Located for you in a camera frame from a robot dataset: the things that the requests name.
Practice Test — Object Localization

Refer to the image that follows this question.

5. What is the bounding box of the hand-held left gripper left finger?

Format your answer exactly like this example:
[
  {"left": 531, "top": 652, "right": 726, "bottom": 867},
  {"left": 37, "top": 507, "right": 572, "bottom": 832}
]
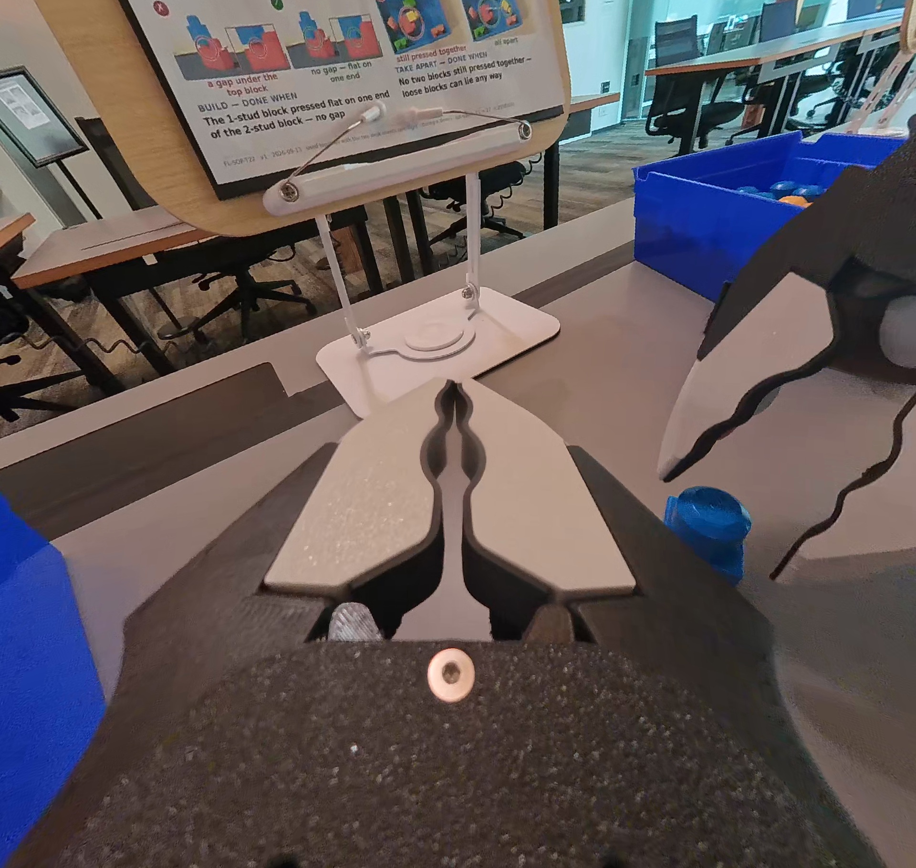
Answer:
[{"left": 263, "top": 379, "right": 459, "bottom": 639}]

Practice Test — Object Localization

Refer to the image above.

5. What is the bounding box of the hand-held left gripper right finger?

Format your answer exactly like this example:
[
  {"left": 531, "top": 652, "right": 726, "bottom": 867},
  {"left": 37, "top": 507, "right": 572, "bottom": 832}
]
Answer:
[{"left": 457, "top": 376, "right": 638, "bottom": 641}]

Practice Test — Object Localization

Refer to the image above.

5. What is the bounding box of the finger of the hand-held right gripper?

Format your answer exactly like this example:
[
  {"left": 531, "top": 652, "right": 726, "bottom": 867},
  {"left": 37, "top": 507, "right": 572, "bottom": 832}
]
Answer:
[
  {"left": 769, "top": 396, "right": 916, "bottom": 583},
  {"left": 656, "top": 269, "right": 840, "bottom": 484}
]

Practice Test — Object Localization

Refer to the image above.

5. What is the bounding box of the pile of colourful mega blocks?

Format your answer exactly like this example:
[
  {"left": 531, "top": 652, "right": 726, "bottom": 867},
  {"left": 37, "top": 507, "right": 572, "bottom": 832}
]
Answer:
[{"left": 733, "top": 180, "right": 834, "bottom": 208}]

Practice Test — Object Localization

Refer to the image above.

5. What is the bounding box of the blue plastic bin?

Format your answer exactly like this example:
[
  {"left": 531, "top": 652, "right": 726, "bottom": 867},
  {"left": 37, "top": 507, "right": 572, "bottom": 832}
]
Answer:
[
  {"left": 632, "top": 130, "right": 911, "bottom": 305},
  {"left": 0, "top": 494, "right": 110, "bottom": 858}
]

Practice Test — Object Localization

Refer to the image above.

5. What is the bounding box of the blue two-stud mega block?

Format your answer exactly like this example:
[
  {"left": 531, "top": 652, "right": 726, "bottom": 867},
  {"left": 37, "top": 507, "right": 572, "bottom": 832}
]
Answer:
[{"left": 663, "top": 485, "right": 754, "bottom": 588}]

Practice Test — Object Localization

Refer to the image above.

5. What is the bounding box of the wood-edged office desk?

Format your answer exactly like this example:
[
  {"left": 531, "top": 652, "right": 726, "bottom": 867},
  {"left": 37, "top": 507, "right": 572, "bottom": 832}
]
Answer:
[
  {"left": 644, "top": 8, "right": 906, "bottom": 157},
  {"left": 541, "top": 92, "right": 622, "bottom": 231},
  {"left": 10, "top": 203, "right": 219, "bottom": 382}
]

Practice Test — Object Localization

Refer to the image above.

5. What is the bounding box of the printed instruction sheet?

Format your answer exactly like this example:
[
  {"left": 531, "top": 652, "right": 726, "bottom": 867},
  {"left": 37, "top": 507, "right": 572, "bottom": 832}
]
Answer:
[{"left": 95, "top": 0, "right": 571, "bottom": 201}]

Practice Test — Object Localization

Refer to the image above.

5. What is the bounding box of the framed floor sign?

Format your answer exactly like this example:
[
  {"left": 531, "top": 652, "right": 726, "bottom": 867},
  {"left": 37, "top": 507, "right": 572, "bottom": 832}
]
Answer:
[{"left": 0, "top": 65, "right": 92, "bottom": 168}]

